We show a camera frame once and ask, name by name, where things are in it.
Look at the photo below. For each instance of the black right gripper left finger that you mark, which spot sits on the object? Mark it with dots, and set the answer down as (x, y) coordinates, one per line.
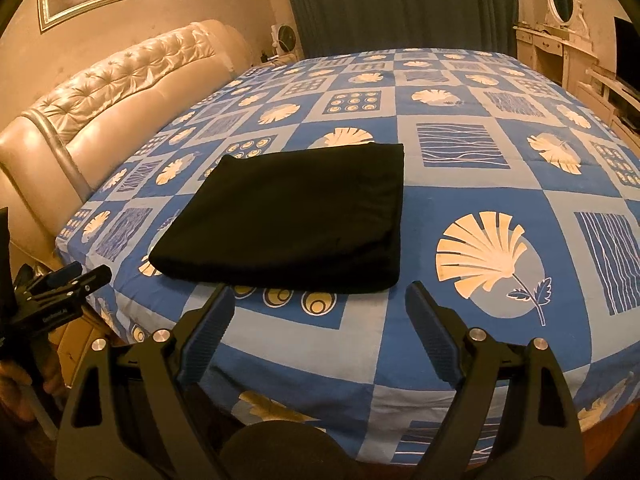
(126, 418)

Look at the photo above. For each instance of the black pants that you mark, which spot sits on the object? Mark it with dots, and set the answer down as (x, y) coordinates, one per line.
(320, 220)

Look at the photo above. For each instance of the person's left hand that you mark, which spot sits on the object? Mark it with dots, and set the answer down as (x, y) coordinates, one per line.
(13, 378)

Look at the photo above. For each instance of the cream tufted leather headboard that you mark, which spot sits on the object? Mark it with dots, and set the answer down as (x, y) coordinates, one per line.
(62, 148)

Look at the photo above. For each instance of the blue patterned bed sheet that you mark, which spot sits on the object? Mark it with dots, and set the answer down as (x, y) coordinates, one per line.
(521, 212)

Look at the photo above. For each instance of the cream dressing table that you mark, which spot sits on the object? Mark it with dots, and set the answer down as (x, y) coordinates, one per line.
(577, 71)

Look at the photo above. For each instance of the black television screen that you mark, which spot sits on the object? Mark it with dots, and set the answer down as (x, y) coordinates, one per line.
(627, 54)

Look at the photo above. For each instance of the dark green curtain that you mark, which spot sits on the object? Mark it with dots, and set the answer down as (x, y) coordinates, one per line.
(328, 27)

